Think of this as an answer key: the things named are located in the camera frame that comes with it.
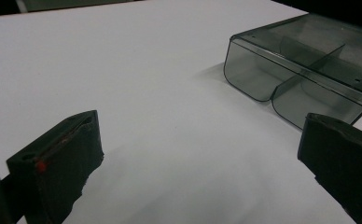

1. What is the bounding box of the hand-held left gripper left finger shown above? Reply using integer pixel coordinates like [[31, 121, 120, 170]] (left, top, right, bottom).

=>
[[6, 109, 104, 224]]

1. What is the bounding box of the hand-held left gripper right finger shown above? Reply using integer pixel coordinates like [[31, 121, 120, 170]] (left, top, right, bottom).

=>
[[297, 112, 362, 224]]

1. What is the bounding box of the smoky transparent plastic divided box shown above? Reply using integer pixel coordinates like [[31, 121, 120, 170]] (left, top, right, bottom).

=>
[[223, 12, 362, 131]]

